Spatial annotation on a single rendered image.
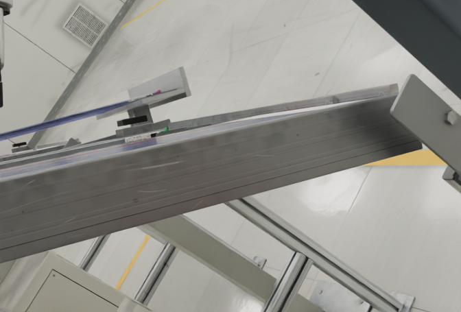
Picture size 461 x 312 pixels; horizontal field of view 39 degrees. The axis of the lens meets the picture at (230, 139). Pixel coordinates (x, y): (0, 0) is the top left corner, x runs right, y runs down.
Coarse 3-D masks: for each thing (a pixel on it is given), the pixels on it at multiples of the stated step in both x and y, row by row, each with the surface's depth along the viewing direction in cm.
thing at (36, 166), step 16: (272, 112) 90; (288, 112) 76; (208, 128) 76; (224, 128) 65; (128, 144) 76; (144, 144) 66; (48, 160) 73; (64, 160) 63; (80, 160) 56; (0, 176) 56
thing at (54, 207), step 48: (384, 96) 66; (192, 144) 56; (240, 144) 58; (288, 144) 61; (336, 144) 63; (384, 144) 65; (0, 192) 49; (48, 192) 51; (96, 192) 52; (144, 192) 54; (192, 192) 56; (240, 192) 58; (0, 240) 49; (48, 240) 51
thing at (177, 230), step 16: (144, 224) 150; (160, 224) 149; (176, 224) 151; (192, 224) 153; (176, 240) 151; (192, 240) 153; (208, 240) 154; (192, 256) 157; (208, 256) 154; (224, 256) 156; (240, 256) 158; (224, 272) 156; (240, 272) 158; (256, 272) 160; (240, 288) 164; (256, 288) 159; (320, 288) 183; (336, 288) 178; (304, 304) 165; (320, 304) 179; (336, 304) 173; (352, 304) 168; (368, 304) 164
